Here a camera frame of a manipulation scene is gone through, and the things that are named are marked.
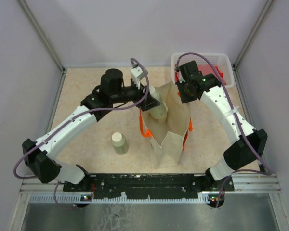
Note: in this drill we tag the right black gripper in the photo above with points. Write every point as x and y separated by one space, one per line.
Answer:
185 99

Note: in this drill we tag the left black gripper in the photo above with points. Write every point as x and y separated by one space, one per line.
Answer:
148 103

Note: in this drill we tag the green bottle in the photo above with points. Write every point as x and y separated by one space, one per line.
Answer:
158 112
119 143

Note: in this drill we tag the beige canvas tote bag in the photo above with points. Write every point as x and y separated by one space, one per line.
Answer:
167 138

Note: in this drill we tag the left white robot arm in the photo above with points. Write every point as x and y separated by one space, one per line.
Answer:
40 155

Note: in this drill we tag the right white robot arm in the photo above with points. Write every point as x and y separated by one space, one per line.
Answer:
247 143

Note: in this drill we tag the white plastic basket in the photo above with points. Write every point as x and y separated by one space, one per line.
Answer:
219 60

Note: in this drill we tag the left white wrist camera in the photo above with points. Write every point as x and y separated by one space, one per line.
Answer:
137 74

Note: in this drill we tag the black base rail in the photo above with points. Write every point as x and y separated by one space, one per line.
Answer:
143 186

